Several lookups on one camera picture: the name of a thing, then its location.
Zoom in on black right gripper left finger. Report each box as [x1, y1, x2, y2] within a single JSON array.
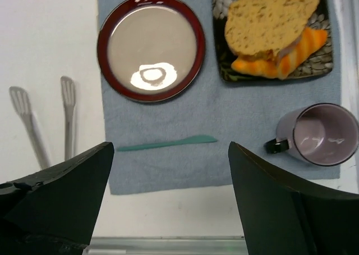
[[1, 142, 114, 255]]

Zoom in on lavender mug black handle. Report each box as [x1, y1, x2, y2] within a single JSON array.
[[264, 103, 358, 167]]

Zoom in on grey slotted tongs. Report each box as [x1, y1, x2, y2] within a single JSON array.
[[9, 76, 76, 170]]

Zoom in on seeded bread slice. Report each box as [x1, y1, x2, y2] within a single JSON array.
[[224, 0, 310, 59]]

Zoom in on red rimmed round plate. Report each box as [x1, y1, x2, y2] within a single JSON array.
[[97, 0, 206, 103]]

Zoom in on black patterned square plate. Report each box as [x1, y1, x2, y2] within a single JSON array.
[[213, 0, 334, 82]]

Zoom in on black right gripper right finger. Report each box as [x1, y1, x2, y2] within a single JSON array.
[[228, 142, 358, 254]]

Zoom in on orange striped croissant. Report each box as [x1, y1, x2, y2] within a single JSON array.
[[231, 27, 328, 80]]

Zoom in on blue cloth placemat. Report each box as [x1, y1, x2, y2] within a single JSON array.
[[98, 0, 342, 195]]

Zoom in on teal plastic knife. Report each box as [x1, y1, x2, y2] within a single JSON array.
[[116, 135, 218, 152]]

